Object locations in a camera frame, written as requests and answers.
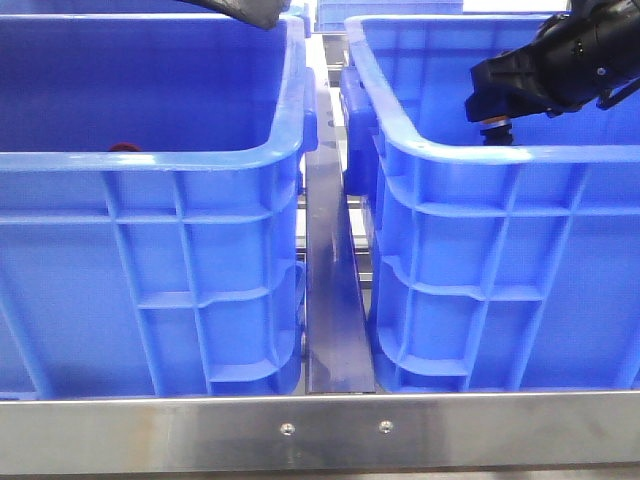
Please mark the rear left blue crate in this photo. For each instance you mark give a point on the rear left blue crate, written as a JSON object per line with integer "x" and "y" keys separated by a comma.
{"x": 126, "y": 8}

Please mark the blue plastic crate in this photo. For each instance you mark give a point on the blue plastic crate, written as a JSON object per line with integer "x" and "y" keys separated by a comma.
{"x": 494, "y": 268}
{"x": 166, "y": 272}

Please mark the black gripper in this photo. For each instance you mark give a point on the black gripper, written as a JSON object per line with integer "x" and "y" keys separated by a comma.
{"x": 588, "y": 54}
{"x": 263, "y": 14}

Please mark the red mushroom push button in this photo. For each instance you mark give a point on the red mushroom push button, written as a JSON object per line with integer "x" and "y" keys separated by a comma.
{"x": 124, "y": 147}

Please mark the metal divider bar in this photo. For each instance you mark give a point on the metal divider bar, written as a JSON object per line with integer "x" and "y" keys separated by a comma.
{"x": 339, "y": 359}

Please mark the stainless steel front rail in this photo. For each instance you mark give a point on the stainless steel front rail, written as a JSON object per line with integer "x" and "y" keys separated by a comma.
{"x": 326, "y": 432}

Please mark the rear right blue crate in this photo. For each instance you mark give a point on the rear right blue crate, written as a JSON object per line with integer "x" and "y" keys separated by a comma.
{"x": 330, "y": 15}

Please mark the right blue plastic crate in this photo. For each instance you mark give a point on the right blue plastic crate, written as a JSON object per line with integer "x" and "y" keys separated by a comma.
{"x": 494, "y": 268}

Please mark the left blue plastic crate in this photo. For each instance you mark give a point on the left blue plastic crate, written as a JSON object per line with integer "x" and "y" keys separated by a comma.
{"x": 166, "y": 272}

